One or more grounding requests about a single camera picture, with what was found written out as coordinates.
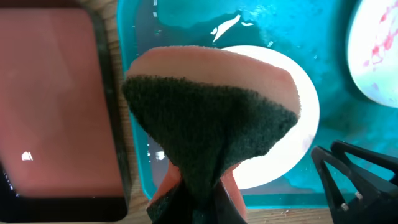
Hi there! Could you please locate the black tray with red liquid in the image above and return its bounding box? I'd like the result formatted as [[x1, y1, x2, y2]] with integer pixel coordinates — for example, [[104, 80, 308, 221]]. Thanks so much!
[[1, 1, 131, 223]]

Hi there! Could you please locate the white plate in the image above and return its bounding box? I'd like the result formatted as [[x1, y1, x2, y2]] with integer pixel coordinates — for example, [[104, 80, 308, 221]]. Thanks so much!
[[346, 0, 397, 108]]

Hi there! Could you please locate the yellow plate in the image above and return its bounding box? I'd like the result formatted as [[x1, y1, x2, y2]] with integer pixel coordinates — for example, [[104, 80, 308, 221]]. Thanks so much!
[[224, 45, 320, 190]]

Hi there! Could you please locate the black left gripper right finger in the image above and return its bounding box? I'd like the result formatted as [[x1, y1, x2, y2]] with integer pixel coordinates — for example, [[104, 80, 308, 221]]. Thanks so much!
[[214, 181, 246, 224]]

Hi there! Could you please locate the teal plastic tray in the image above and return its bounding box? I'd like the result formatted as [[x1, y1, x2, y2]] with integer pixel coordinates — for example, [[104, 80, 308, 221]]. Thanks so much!
[[117, 0, 397, 209]]

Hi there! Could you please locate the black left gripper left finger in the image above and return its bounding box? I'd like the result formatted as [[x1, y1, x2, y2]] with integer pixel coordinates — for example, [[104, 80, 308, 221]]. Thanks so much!
[[154, 186, 193, 224]]

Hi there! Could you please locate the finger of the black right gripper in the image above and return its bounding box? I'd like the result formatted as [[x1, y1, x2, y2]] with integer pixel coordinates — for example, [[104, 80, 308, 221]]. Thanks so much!
[[311, 141, 397, 224]]

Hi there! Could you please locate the pink and green sponge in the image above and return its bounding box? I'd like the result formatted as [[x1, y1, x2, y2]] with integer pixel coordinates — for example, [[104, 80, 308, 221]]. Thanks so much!
[[122, 46, 300, 223]]

